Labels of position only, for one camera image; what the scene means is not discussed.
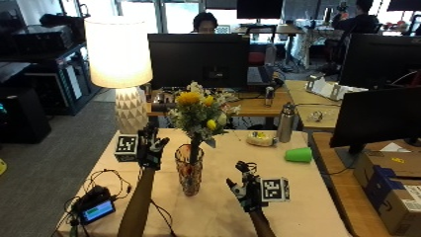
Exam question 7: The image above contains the pale roll of tape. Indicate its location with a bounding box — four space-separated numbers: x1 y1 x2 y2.
245 130 279 148

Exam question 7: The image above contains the black cable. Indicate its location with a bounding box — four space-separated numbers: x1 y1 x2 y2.
52 168 176 237

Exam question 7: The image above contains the black computer tower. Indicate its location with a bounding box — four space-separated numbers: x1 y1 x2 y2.
0 86 54 145

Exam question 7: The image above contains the white marker cube right glove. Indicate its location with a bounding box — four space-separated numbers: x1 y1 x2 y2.
260 177 292 203

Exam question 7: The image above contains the white marker cube glove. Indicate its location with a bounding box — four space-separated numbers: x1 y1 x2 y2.
260 177 292 203
114 133 141 163

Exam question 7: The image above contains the white table lamp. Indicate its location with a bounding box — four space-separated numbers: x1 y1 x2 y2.
83 16 155 135

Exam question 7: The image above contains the white paper sheet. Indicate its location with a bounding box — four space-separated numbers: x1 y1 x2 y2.
377 141 413 153

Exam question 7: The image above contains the grey laptop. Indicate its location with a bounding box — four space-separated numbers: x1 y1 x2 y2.
247 65 279 87

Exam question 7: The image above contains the black shelf unit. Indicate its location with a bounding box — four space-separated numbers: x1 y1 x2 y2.
0 24 103 117

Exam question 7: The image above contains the yellow and white flower bouquet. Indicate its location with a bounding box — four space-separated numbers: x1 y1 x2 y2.
167 81 243 166

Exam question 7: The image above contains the person's left hand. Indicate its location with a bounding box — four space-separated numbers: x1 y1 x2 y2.
136 122 171 171

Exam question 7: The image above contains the green plastic cup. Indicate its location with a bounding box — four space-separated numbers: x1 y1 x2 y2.
283 146 315 164

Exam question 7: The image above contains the black computer monitor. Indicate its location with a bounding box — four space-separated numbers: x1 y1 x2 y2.
148 33 252 90
339 33 421 91
329 85 421 170
236 0 285 20

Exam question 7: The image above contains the clear plastic wrapper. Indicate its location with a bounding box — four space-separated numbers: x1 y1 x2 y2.
308 110 327 123

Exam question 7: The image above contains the black device with lit screen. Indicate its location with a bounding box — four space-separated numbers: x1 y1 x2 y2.
71 185 119 226

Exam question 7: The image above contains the cardboard box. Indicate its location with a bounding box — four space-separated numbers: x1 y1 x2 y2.
352 150 421 237

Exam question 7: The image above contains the patterned glass vase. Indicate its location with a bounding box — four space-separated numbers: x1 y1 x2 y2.
173 143 205 198

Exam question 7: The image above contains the white desk rack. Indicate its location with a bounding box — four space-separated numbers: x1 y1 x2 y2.
304 73 369 102

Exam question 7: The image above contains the white marker cube left glove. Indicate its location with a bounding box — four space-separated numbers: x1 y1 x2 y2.
114 133 141 163

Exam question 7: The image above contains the steel water bottle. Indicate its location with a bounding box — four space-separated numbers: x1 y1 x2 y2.
276 102 299 144

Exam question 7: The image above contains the person's right hand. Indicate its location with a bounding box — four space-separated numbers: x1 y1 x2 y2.
225 160 269 213

